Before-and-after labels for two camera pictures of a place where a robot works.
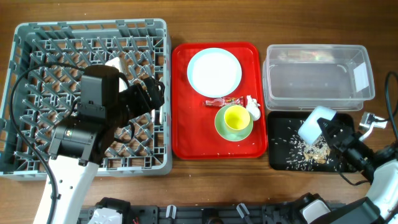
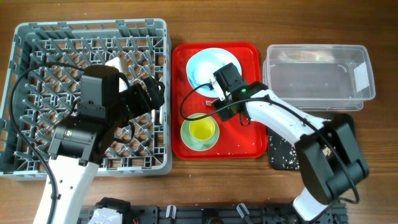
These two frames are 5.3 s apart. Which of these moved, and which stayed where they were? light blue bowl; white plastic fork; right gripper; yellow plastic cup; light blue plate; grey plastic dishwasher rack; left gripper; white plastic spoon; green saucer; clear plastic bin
Moved: light blue bowl; yellow plastic cup; right gripper; green saucer
Stayed: white plastic fork; light blue plate; left gripper; clear plastic bin; white plastic spoon; grey plastic dishwasher rack
